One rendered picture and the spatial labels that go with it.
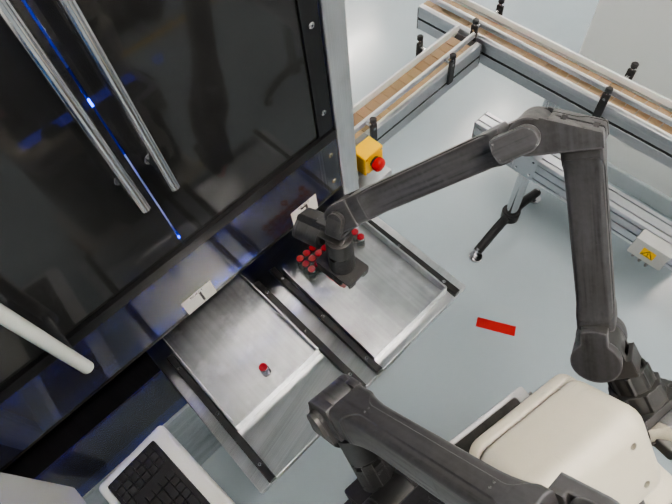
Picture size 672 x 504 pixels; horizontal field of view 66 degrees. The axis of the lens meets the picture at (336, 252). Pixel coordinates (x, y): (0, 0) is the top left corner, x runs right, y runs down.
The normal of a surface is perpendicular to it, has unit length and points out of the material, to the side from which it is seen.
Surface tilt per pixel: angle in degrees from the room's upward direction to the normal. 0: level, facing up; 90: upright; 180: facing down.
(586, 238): 63
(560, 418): 42
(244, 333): 0
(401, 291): 0
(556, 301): 0
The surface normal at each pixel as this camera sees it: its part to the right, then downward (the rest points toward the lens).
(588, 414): -0.44, -0.83
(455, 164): -0.52, 0.39
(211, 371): -0.08, -0.50
